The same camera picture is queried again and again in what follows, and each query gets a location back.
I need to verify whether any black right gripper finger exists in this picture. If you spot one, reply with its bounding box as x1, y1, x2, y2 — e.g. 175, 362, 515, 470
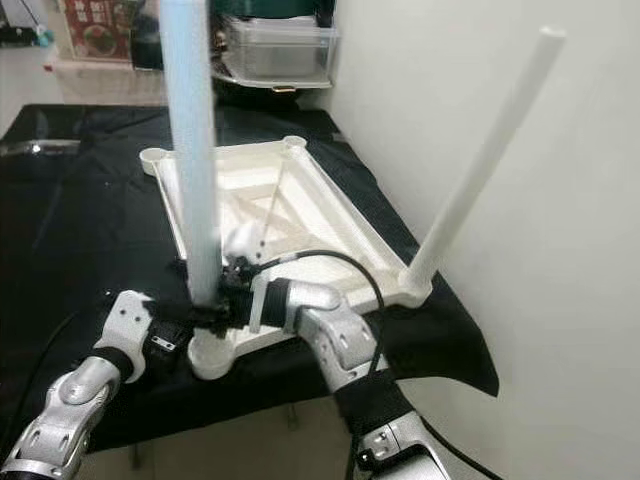
155, 298, 229, 327

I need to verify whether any white plastic table top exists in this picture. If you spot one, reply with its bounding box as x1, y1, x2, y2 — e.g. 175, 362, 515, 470
138, 135, 433, 381

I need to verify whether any white plastic table leg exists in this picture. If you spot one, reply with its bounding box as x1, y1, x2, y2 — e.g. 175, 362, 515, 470
158, 0, 226, 311
400, 25, 568, 291

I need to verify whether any black tablecloth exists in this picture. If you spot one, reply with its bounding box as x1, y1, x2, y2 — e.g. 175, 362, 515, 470
0, 105, 501, 456

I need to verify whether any black wok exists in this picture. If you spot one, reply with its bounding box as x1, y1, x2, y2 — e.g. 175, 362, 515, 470
210, 70, 326, 106

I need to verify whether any clear tape strip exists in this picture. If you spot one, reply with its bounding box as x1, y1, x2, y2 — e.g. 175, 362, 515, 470
5, 140, 81, 156

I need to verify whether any clear plastic container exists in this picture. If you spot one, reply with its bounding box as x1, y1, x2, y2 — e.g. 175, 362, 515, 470
220, 15, 341, 89

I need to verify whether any beige cloth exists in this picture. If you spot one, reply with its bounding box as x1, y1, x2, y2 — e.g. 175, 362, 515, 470
50, 58, 171, 101

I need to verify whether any glossy black bag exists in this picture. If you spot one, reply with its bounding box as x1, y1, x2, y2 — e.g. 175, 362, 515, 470
130, 0, 166, 71

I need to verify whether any green pot lid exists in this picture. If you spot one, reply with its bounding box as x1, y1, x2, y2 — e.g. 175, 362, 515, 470
220, 0, 336, 19

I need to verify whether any clear box with orange lid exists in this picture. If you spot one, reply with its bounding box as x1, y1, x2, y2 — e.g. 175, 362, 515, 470
57, 0, 151, 61

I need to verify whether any floor mop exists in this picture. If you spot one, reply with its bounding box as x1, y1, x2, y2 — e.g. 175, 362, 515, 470
0, 0, 56, 49

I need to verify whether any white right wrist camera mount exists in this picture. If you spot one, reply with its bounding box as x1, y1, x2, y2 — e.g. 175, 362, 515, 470
228, 225, 273, 336

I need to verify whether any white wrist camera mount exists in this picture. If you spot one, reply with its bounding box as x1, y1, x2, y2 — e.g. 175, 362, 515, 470
228, 225, 273, 336
97, 290, 158, 383

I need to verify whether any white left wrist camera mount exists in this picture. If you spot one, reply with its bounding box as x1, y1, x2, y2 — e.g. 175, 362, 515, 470
97, 290, 158, 383

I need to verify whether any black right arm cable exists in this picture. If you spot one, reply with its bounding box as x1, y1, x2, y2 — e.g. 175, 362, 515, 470
255, 248, 501, 480

